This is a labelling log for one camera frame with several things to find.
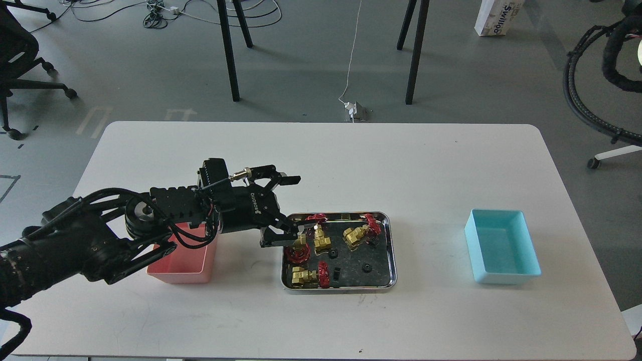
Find brass valve bottom left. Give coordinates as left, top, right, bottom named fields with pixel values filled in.
left=291, top=261, right=330, bottom=289

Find black table leg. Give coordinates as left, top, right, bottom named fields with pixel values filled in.
left=396, top=1, right=430, bottom=105
left=216, top=1, right=254, bottom=101

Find black table leg right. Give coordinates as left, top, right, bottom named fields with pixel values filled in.
left=396, top=1, right=430, bottom=105

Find white cardboard box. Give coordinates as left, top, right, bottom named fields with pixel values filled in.
left=474, top=1, right=525, bottom=37

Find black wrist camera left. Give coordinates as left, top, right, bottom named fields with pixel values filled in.
left=197, top=158, right=236, bottom=212

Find black floor cables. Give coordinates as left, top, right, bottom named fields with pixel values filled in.
left=58, top=0, right=282, bottom=30

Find blue plastic box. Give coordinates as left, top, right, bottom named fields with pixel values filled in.
left=464, top=209, right=542, bottom=285

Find black office chair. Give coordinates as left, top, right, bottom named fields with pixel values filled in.
left=1, top=2, right=77, bottom=141

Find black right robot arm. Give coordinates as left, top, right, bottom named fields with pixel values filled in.
left=563, top=1, right=641, bottom=146

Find pink plastic box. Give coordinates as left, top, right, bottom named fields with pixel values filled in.
left=146, top=235, right=219, bottom=285

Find white chair base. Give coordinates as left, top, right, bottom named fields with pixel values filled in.
left=586, top=145, right=641, bottom=169

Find metal tray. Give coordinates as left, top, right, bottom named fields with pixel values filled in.
left=280, top=211, right=397, bottom=292

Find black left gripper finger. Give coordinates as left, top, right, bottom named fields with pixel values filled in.
left=259, top=217, right=303, bottom=248
left=248, top=164, right=301, bottom=194

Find brass valve red handle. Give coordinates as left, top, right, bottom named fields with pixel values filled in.
left=284, top=232, right=311, bottom=265

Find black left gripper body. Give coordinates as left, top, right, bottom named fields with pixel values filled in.
left=221, top=188, right=289, bottom=234

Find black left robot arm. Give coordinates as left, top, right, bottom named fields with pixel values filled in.
left=1, top=158, right=302, bottom=359

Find brass valve top centre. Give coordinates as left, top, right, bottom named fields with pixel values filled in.
left=304, top=213, right=332, bottom=255

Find brass valve top right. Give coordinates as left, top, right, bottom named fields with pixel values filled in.
left=343, top=213, right=382, bottom=251

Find white cable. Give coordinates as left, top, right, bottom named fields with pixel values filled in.
left=338, top=0, right=363, bottom=105

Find black table leg left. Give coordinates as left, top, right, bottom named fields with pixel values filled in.
left=216, top=1, right=254, bottom=101

